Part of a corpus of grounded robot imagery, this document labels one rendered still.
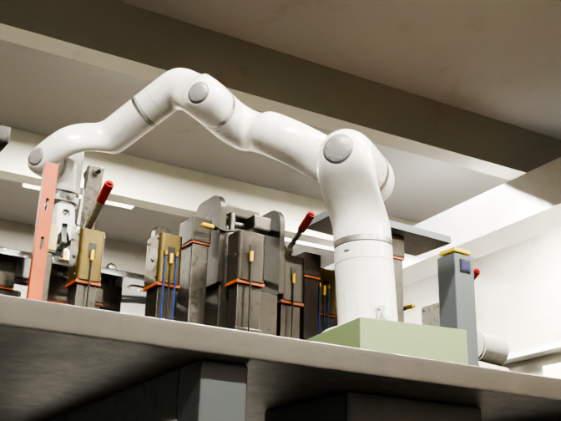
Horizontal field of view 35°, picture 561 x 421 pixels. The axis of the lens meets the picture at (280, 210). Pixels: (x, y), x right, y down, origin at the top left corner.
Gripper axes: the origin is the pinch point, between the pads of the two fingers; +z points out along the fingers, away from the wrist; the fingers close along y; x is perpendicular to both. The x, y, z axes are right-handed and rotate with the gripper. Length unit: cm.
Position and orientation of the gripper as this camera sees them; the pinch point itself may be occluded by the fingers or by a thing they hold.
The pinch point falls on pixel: (53, 266)
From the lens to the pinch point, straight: 222.9
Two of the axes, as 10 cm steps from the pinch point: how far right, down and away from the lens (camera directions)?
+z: -0.3, 9.3, -3.5
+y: -5.5, 2.8, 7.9
